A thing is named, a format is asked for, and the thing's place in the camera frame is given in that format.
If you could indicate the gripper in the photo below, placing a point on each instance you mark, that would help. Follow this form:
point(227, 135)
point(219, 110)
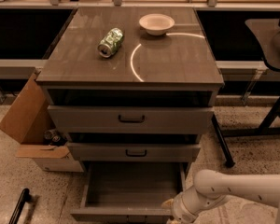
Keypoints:
point(177, 208)

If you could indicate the grey bottom drawer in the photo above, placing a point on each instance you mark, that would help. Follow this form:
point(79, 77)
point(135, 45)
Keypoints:
point(129, 192)

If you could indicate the grey drawer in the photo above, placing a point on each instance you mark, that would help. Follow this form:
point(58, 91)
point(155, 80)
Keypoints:
point(129, 192)
point(107, 111)
point(133, 152)

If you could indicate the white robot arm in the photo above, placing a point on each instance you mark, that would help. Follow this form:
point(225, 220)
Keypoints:
point(211, 189)

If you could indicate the grey middle drawer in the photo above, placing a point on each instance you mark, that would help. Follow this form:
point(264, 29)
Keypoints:
point(133, 152)

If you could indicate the grey drawer cabinet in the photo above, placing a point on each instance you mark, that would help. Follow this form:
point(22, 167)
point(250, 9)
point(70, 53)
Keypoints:
point(179, 60)

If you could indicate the grey top drawer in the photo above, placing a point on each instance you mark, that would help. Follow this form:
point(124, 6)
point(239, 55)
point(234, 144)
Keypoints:
point(107, 111)

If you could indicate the cans inside cardboard box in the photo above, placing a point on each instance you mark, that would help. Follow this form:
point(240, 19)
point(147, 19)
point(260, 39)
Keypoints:
point(53, 137)

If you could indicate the black bar lower left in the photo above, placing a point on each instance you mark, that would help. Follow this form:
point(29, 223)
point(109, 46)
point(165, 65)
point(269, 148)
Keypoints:
point(25, 197)

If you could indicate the brown cardboard box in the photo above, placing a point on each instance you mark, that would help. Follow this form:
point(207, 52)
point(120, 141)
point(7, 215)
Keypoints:
point(26, 121)

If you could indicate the crushed green soda can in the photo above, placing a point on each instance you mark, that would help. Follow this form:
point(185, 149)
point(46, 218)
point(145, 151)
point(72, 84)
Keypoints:
point(111, 43)

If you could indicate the white bowl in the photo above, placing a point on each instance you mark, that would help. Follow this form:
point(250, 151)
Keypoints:
point(156, 24)

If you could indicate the dark side table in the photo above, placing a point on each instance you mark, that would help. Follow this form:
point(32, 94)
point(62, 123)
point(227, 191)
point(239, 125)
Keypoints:
point(267, 33)

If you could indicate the black table leg frame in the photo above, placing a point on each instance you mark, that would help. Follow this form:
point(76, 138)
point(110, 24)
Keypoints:
point(263, 129)

